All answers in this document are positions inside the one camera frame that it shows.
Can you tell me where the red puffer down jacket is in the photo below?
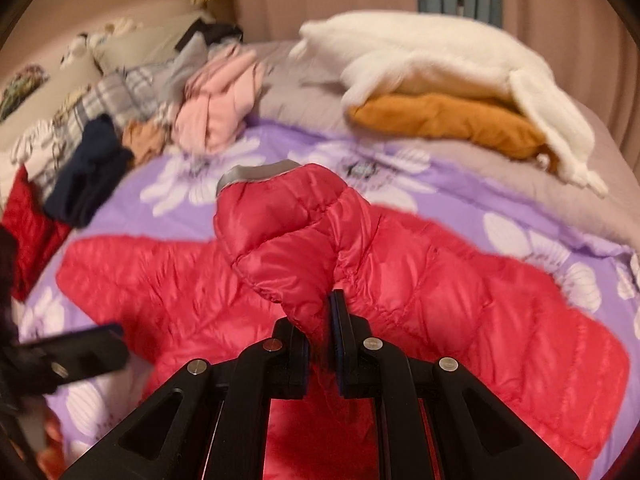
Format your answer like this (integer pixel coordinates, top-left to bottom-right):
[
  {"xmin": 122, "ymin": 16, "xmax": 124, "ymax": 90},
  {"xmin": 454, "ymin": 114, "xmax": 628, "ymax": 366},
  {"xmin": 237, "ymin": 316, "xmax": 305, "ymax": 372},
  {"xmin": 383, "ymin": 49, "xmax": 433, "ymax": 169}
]
[{"xmin": 56, "ymin": 164, "xmax": 629, "ymax": 479}]

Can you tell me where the red knit garment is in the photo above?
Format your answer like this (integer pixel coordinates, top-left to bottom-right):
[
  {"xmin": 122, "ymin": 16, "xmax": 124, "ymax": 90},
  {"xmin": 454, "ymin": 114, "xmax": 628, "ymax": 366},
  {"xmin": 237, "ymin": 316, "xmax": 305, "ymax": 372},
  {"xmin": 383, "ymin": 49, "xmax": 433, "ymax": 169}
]
[{"xmin": 1, "ymin": 165, "xmax": 73, "ymax": 302}]

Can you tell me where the purple floral duvet cover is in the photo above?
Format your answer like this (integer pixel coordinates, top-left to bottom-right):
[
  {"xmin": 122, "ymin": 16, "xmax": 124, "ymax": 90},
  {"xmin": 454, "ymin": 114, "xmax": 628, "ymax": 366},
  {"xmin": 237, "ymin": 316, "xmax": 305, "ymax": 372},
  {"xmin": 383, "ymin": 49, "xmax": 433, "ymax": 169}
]
[{"xmin": 20, "ymin": 124, "xmax": 639, "ymax": 479}]

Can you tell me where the navy blue garment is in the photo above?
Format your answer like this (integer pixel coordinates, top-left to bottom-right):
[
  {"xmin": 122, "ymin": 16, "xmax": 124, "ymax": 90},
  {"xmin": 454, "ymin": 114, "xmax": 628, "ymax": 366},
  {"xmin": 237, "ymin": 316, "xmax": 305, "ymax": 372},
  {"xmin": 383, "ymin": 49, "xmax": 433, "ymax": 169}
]
[{"xmin": 43, "ymin": 114, "xmax": 134, "ymax": 229}]

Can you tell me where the tan small garment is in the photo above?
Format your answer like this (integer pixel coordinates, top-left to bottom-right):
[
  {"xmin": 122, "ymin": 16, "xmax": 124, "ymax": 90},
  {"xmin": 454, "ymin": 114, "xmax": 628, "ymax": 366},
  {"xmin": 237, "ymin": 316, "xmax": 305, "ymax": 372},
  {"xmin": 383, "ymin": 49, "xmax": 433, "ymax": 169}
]
[{"xmin": 122, "ymin": 120, "xmax": 167, "ymax": 167}]

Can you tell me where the grey plaid shirt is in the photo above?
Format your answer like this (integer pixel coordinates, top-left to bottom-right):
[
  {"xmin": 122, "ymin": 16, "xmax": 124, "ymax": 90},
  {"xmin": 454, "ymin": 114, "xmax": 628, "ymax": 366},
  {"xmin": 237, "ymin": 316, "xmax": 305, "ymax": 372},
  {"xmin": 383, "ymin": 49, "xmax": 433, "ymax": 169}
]
[{"xmin": 11, "ymin": 32, "xmax": 208, "ymax": 198}]

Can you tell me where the mustard orange cushion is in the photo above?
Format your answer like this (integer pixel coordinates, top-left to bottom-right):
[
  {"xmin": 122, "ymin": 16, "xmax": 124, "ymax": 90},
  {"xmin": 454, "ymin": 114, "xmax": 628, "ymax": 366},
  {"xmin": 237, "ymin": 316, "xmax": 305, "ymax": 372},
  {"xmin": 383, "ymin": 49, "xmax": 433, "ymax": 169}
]
[{"xmin": 347, "ymin": 93, "xmax": 559, "ymax": 174}]

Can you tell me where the cream pillow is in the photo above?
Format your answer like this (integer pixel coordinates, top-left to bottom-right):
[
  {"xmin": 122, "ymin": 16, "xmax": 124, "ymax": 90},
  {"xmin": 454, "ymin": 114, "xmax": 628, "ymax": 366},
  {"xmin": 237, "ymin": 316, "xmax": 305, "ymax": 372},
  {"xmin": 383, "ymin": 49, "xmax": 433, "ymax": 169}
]
[{"xmin": 1, "ymin": 11, "xmax": 214, "ymax": 150}]

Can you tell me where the pink folded garment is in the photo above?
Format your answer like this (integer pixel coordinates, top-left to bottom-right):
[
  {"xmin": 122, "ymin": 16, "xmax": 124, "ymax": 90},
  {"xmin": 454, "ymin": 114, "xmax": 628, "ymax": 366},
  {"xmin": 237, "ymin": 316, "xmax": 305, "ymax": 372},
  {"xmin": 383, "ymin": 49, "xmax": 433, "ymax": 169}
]
[{"xmin": 171, "ymin": 44, "xmax": 265, "ymax": 155}]

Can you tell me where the small plush toy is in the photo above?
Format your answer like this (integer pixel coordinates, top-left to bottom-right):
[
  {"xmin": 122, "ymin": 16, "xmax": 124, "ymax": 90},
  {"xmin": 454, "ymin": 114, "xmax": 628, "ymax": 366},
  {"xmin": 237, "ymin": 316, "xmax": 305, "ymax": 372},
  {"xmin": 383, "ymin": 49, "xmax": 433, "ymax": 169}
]
[{"xmin": 60, "ymin": 18, "xmax": 142, "ymax": 70}]

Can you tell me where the grey beige quilt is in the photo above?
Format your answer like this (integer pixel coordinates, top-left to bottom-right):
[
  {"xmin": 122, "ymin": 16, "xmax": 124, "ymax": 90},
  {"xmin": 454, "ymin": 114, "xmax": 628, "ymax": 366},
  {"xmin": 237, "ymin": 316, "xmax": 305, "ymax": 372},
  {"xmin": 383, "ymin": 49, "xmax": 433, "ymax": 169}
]
[{"xmin": 247, "ymin": 41, "xmax": 639, "ymax": 249}]

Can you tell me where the black garment by pillow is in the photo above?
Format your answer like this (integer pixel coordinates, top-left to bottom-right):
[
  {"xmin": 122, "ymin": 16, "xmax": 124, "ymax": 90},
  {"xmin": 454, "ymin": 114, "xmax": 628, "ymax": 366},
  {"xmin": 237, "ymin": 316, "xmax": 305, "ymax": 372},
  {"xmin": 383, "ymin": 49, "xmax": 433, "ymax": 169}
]
[{"xmin": 175, "ymin": 18, "xmax": 244, "ymax": 52}]

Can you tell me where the white fluffy blanket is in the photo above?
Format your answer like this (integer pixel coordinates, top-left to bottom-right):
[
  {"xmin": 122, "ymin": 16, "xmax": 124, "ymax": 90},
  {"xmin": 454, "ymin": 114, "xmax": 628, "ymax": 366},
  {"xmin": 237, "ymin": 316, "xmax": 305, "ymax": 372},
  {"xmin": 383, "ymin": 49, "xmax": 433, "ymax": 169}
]
[{"xmin": 288, "ymin": 11, "xmax": 608, "ymax": 196}]

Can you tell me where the pinkish beige curtain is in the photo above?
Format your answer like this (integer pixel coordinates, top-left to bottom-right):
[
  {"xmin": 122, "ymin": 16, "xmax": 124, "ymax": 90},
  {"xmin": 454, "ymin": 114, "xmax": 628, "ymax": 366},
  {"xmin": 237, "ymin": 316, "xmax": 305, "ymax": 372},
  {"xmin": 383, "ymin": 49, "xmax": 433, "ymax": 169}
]
[{"xmin": 234, "ymin": 0, "xmax": 639, "ymax": 171}]

